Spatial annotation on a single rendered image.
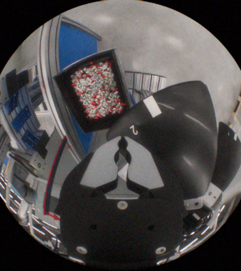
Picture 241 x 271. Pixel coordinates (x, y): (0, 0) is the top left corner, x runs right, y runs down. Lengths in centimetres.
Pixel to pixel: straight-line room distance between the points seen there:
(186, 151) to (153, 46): 109
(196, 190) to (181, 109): 16
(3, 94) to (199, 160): 63
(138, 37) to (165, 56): 37
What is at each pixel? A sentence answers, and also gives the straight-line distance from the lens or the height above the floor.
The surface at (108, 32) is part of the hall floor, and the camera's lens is 116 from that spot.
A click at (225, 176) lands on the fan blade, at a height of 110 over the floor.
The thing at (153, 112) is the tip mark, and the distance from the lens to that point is 16.
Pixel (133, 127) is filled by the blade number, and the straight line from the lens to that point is 17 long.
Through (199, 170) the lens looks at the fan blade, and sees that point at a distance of 19.
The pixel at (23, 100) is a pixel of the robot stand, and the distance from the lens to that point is 71.
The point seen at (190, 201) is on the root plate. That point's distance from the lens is 26.
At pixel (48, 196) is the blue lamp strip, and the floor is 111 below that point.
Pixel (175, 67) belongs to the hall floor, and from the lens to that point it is 125.
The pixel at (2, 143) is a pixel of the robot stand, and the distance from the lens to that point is 77.
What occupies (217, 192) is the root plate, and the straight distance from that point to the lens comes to 37.
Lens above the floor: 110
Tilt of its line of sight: 44 degrees down
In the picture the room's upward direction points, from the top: 179 degrees counter-clockwise
